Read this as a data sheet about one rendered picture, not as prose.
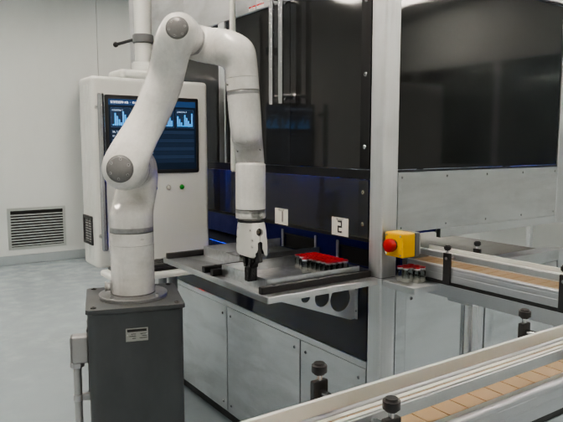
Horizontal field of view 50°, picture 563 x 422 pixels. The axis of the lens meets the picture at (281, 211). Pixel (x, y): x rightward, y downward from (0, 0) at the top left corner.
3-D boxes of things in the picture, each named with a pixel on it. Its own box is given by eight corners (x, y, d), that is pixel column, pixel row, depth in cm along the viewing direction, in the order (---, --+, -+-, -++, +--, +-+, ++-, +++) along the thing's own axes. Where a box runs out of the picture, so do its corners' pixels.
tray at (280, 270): (308, 263, 206) (308, 253, 206) (358, 276, 185) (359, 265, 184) (221, 275, 187) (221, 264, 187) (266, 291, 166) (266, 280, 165)
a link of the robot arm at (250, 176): (236, 207, 172) (234, 210, 163) (236, 161, 171) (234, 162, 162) (266, 207, 172) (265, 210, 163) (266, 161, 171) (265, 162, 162)
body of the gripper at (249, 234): (271, 217, 165) (271, 257, 167) (252, 213, 174) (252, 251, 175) (248, 218, 161) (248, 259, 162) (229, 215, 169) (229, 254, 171)
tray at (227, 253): (279, 246, 240) (279, 238, 240) (319, 256, 219) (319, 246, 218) (204, 254, 221) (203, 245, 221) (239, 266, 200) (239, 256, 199)
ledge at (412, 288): (414, 280, 189) (414, 274, 188) (446, 288, 178) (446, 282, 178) (382, 285, 181) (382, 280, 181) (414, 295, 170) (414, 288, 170)
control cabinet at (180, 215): (191, 249, 278) (188, 78, 269) (210, 256, 262) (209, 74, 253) (81, 261, 249) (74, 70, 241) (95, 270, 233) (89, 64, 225)
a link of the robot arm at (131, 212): (104, 234, 162) (100, 146, 159) (121, 224, 180) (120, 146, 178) (148, 234, 162) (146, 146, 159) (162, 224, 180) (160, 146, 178)
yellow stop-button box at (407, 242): (401, 252, 182) (402, 229, 182) (419, 256, 176) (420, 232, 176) (383, 254, 178) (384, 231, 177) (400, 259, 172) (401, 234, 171)
